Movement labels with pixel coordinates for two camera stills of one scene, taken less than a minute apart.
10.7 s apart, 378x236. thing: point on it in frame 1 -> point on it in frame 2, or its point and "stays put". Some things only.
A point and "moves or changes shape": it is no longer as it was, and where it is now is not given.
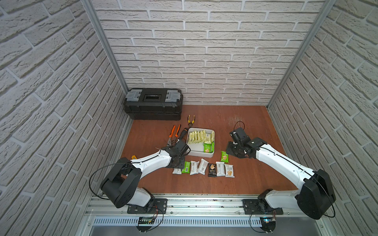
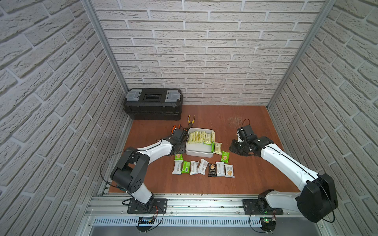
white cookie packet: x=176 y=171 stays put
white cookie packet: x=220 y=168 stays put
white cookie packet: x=203 y=166 stays put
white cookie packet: x=229 y=170 stays put
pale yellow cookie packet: x=212 y=136 -> x=218 y=148
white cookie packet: x=194 y=169 stays put
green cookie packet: x=224 y=157 stays put
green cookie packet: x=207 y=148 moves or changes shape
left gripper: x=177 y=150 -> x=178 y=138
